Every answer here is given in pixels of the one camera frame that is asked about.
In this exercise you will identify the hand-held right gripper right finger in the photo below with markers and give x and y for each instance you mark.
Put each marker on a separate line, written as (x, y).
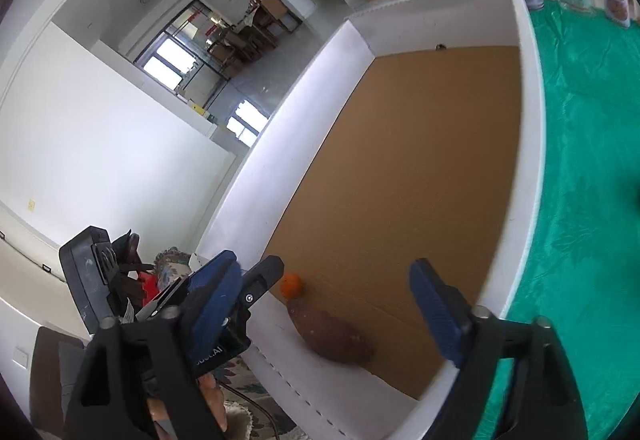
(440, 310)

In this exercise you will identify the red plastic item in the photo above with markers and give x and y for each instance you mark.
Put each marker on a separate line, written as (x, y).
(148, 286)

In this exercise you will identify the glass balcony door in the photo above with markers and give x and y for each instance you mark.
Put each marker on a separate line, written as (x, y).
(165, 65)

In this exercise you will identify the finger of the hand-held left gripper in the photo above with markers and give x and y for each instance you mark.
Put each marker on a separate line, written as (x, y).
(165, 296)
(262, 276)

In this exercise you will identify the brown sweet potato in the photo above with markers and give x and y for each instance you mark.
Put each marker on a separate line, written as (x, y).
(330, 335)

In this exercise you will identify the dark brown chair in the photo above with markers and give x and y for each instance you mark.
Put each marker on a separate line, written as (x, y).
(45, 370)

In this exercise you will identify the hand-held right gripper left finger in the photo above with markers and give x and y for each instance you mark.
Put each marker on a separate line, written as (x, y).
(215, 305)

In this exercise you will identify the patterned cloth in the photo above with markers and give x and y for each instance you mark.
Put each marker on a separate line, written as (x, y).
(172, 265)

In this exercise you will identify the wooden dining table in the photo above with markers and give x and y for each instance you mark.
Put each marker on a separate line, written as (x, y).
(235, 40)

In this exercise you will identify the green tablecloth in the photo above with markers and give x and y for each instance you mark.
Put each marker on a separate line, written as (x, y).
(585, 220)

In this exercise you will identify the person's left hand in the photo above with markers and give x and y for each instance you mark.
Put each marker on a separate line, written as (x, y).
(213, 400)

